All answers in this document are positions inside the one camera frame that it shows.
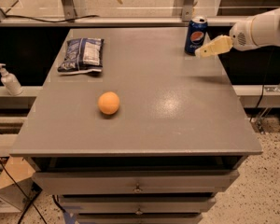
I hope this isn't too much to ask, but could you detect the grey metal bracket left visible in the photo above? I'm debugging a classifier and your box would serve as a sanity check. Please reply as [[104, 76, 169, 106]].
[[61, 0, 87, 21]]

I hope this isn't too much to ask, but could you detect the grey metal bracket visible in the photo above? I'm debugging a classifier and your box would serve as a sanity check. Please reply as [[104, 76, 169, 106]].
[[61, 0, 87, 21], [172, 0, 197, 21]]

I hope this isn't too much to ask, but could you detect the blue chip bag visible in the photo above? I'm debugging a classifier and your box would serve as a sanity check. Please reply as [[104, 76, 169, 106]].
[[57, 38, 105, 75]]

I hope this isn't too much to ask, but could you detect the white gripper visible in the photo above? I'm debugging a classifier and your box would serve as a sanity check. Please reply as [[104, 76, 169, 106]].
[[195, 19, 256, 58]]

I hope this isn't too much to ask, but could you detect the blue pepsi can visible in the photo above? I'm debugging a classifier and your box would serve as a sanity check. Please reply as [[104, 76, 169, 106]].
[[185, 16, 208, 55]]

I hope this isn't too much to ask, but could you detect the black cable on floor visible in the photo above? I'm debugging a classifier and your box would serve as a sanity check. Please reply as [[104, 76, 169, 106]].
[[0, 145, 49, 224]]

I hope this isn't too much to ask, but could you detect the white pump dispenser bottle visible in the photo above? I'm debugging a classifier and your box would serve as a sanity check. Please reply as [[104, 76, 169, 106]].
[[0, 63, 22, 96]]

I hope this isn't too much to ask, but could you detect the black cable on ledge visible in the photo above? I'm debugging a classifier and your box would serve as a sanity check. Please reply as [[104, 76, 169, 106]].
[[3, 13, 100, 24]]

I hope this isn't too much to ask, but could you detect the cardboard box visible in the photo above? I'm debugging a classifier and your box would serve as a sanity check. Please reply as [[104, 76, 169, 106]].
[[0, 157, 35, 213]]

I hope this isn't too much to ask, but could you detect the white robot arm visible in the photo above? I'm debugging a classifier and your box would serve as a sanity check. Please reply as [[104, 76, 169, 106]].
[[195, 8, 280, 58]]

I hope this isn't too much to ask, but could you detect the grey metal bracket right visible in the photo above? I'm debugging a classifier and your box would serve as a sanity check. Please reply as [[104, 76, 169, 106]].
[[172, 0, 197, 21]]

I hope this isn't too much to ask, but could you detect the orange fruit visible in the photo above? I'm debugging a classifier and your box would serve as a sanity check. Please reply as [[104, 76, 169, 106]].
[[98, 91, 119, 115]]

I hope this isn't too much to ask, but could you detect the grey drawer cabinet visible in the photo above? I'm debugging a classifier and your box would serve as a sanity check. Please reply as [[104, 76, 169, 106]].
[[12, 27, 261, 224]]

